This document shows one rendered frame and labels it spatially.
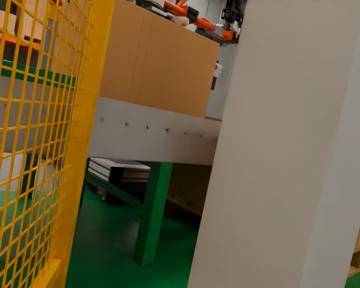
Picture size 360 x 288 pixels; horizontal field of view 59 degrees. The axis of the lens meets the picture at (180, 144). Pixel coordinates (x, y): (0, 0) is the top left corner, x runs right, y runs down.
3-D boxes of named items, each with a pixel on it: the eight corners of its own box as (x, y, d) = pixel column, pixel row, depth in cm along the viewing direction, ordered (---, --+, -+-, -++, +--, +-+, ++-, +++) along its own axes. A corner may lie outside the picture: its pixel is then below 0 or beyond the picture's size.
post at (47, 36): (19, 199, 166) (50, 4, 158) (15, 195, 171) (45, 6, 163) (32, 198, 171) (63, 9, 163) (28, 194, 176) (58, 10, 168)
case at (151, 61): (84, 107, 112) (104, -10, 108) (46, 97, 141) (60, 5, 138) (203, 128, 152) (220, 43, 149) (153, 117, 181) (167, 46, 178)
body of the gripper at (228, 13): (220, 19, 179) (224, -2, 178) (230, 24, 185) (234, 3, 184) (230, 18, 174) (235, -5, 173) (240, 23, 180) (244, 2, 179)
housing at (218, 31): (214, 32, 168) (216, 23, 167) (204, 33, 173) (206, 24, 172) (223, 36, 173) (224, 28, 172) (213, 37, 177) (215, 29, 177)
